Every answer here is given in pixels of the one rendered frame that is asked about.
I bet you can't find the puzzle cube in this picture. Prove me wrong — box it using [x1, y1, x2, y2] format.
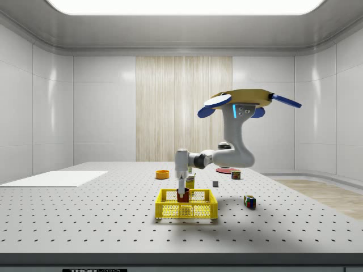
[243, 194, 257, 211]

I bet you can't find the red mug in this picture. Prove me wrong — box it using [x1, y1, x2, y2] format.
[176, 187, 191, 203]

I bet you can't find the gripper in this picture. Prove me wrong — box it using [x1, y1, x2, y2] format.
[176, 175, 186, 197]

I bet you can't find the yellow basket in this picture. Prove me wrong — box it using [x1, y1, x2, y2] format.
[155, 188, 219, 220]

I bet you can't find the white board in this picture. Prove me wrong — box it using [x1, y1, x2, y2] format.
[0, 170, 109, 188]

